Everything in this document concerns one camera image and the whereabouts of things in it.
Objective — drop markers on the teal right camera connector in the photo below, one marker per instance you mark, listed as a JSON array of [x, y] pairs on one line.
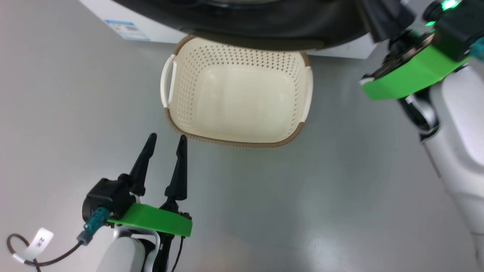
[[478, 49]]

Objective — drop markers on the white front-load washing machine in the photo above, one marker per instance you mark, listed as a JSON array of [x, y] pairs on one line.
[[159, 32]]

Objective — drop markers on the teal camera connector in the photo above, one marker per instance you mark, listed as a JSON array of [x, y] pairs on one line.
[[93, 224], [478, 49]]

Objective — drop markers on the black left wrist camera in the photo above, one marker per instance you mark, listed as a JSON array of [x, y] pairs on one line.
[[107, 196]]

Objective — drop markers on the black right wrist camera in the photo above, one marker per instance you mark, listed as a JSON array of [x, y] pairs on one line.
[[463, 30]]

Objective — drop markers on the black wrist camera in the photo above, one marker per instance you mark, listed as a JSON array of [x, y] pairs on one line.
[[463, 30], [107, 196]]

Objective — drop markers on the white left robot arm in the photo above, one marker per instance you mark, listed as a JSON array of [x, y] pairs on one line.
[[121, 253]]

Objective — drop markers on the teal left camera connector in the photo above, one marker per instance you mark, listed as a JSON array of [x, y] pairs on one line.
[[93, 224]]

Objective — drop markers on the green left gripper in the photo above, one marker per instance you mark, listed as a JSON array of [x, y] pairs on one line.
[[159, 221]]

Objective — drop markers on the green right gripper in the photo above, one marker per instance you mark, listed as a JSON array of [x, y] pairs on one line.
[[412, 75]]

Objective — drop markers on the dark round washing machine door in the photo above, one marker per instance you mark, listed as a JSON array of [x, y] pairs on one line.
[[245, 22]]

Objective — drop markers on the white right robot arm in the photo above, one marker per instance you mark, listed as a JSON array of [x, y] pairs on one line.
[[461, 132]]

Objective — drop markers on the blue energy label sticker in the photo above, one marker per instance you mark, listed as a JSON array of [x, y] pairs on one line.
[[126, 30]]

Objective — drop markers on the cream perforated laundry basket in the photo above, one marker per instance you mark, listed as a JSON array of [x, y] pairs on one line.
[[234, 102]]

